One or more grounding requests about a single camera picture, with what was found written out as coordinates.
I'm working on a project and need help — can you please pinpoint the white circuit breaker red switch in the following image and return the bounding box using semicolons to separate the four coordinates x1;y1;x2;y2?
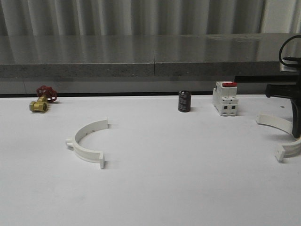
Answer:
213;81;238;116

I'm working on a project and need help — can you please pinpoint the black cylindrical capacitor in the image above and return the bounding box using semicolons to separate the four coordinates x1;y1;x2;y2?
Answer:
178;90;191;113

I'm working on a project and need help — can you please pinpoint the grey stone shelf ledge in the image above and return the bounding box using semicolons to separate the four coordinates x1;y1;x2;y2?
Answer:
0;34;297;82

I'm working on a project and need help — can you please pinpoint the brass valve with red handle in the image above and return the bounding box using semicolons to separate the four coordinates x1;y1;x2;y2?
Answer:
29;85;57;113

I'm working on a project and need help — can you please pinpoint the white half-ring pipe clamp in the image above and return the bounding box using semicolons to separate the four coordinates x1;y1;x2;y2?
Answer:
65;119;108;169
256;114;301;162

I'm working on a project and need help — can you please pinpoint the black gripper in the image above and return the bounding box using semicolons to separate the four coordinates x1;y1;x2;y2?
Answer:
265;57;301;138

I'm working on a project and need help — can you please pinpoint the black cable loop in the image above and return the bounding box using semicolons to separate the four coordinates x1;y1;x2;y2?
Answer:
278;34;301;69

